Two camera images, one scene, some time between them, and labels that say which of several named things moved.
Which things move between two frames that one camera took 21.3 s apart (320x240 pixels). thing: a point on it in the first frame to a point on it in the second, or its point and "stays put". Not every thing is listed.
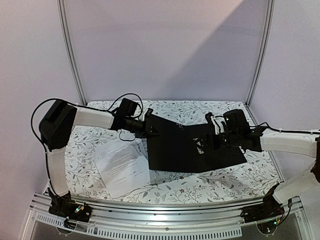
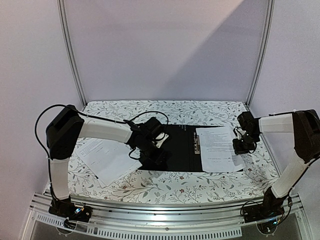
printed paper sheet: x=123 y=166 to x=217 y=150
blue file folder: x=173 y=147 stays put
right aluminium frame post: x=270 y=20 stays put
